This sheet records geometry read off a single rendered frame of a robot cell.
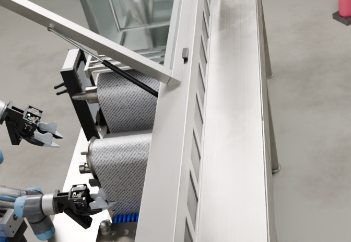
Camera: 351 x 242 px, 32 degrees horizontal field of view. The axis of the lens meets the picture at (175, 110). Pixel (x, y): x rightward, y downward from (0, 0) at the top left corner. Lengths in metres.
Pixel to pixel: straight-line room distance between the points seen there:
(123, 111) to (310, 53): 2.60
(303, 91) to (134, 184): 2.33
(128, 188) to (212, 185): 0.54
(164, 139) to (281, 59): 3.16
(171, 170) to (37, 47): 4.24
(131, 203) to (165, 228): 0.90
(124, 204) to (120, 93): 0.38
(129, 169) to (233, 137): 0.44
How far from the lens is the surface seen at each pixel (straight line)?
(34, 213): 2.23
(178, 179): 1.35
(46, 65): 5.24
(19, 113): 2.05
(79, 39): 1.58
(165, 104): 1.56
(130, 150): 2.01
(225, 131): 1.77
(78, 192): 2.17
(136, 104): 2.16
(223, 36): 2.19
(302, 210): 3.46
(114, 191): 2.12
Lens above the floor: 2.58
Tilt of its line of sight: 37 degrees down
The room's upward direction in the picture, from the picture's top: 15 degrees counter-clockwise
